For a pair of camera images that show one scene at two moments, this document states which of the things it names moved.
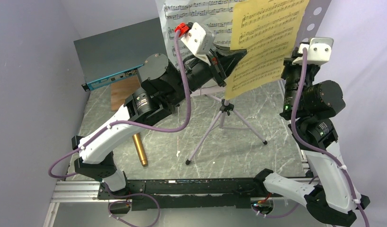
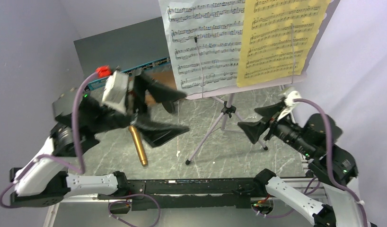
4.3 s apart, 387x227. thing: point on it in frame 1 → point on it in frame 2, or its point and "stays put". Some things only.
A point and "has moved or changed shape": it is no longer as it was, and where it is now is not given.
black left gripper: [228, 58] → [161, 93]
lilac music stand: [314, 27] → [229, 110]
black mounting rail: [189, 194] stays put
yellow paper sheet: [269, 30] has moved or changed shape
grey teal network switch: [117, 55] stays put
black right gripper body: [292, 73] → [281, 127]
